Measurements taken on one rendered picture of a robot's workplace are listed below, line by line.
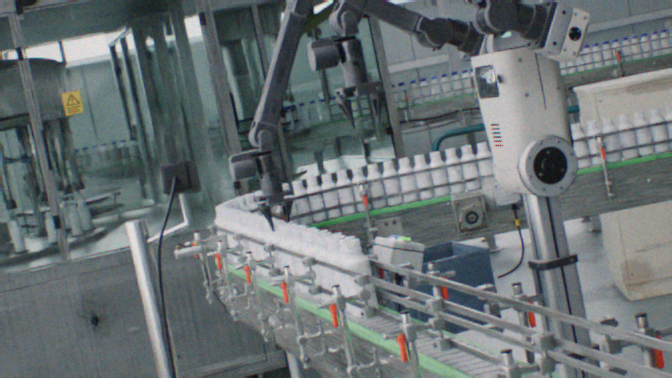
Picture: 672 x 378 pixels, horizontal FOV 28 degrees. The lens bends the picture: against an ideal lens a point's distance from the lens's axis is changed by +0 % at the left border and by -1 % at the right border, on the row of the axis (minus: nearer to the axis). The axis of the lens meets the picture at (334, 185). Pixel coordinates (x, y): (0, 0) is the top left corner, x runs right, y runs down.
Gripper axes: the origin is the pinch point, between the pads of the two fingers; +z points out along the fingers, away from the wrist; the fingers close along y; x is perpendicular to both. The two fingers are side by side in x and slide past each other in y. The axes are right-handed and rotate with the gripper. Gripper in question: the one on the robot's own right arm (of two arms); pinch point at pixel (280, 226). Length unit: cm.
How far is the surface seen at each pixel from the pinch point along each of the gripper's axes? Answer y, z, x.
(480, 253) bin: -58, 21, -10
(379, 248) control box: -13.0, 5.0, 46.3
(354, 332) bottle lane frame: 5, 16, 79
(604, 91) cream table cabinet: -252, 2, -309
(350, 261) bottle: 1, 2, 73
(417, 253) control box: -19, 7, 56
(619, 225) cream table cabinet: -247, 75, -310
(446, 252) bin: -58, 24, -40
